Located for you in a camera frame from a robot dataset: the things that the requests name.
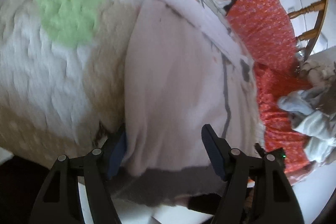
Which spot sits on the pale pink floral zip jacket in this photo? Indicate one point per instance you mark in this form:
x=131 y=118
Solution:
x=184 y=68

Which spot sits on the grey crumpled garment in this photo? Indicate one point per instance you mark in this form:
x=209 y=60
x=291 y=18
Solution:
x=312 y=112

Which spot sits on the orange floral cloth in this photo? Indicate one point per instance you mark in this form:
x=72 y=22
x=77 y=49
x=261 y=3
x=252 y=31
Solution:
x=266 y=31

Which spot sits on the quilted heart-pattern bedspread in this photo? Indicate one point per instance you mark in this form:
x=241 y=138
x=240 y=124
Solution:
x=62 y=74

